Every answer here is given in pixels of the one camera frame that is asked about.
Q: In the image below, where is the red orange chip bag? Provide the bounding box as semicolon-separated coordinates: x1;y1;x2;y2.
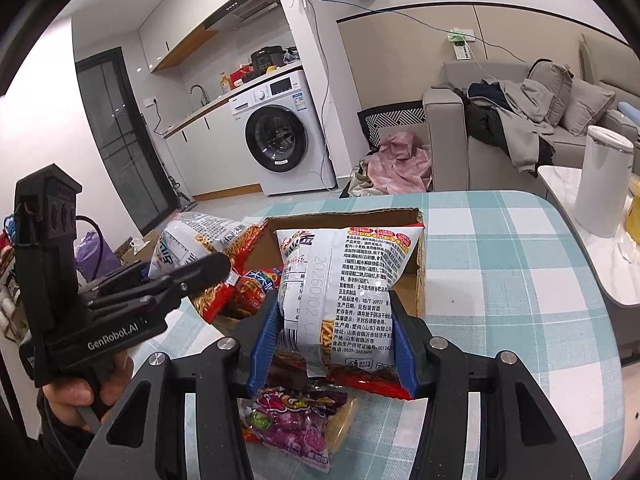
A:
228;266;282;318

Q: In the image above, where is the purple grape candy bag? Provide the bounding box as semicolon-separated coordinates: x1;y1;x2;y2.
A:
239;387;351;474

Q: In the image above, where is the white noodle snack bag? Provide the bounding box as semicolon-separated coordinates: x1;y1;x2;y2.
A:
278;229;409;400

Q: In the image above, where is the left hand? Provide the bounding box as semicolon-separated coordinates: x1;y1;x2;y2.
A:
42;351;134;434

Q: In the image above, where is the small cardboard box on floor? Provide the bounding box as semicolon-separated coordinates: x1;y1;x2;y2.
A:
114;230;160;266

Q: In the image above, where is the brown cardboard SF box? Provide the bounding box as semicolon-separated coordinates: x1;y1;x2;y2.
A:
235;207;427;318

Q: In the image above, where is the purple bag on floor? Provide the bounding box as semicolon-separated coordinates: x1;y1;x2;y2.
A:
75;231;122;283

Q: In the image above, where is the black glass door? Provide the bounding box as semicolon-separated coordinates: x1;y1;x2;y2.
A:
75;48;179;235

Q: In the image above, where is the round biscuit pack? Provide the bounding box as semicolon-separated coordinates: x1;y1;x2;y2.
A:
326;398;359;456

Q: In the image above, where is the white washing machine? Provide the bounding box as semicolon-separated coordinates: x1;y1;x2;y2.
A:
229;67;337;196

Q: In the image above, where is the teal plaid tablecloth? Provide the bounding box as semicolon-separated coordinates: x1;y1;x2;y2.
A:
132;191;625;479

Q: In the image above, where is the pink cloth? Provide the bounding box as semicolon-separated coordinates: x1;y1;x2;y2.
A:
367;132;433;195

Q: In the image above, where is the yellow plastic bag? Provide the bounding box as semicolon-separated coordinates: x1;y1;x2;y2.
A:
625;196;640;245

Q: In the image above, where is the black white patterned chair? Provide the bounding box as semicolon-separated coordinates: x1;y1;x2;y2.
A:
357;100;431;151

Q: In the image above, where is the white cylindrical appliance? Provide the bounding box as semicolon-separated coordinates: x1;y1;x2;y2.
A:
574;126;634;238

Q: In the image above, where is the grey clothes pile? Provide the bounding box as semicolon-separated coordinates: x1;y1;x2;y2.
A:
460;58;574;174

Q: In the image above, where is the wall power strip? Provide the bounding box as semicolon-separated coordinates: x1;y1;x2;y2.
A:
447;28;476;61

